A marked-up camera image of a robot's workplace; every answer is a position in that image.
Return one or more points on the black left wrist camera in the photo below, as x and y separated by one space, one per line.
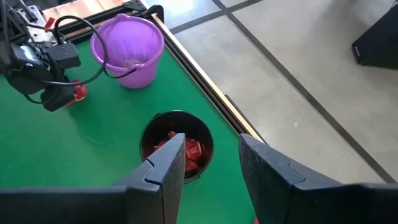
63 56

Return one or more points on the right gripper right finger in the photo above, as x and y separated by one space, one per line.
264 174

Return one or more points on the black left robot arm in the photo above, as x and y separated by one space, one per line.
12 31

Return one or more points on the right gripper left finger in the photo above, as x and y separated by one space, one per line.
171 161

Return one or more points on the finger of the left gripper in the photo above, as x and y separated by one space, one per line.
57 98

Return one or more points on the red Skittles candy packet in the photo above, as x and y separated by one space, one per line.
161 144
194 151
80 92

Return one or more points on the black box on floor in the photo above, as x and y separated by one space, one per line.
379 40

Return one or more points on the black plastic bucket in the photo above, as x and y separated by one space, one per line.
174 121

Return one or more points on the clear multicolour candy packet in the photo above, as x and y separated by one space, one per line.
130 63

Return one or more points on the black table frame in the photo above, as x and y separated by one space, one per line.
203 81

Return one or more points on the purple plastic bucket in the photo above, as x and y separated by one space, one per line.
130 37

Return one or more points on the black frame corner bracket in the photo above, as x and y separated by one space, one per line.
155 11

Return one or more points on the green table mat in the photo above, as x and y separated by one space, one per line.
93 130

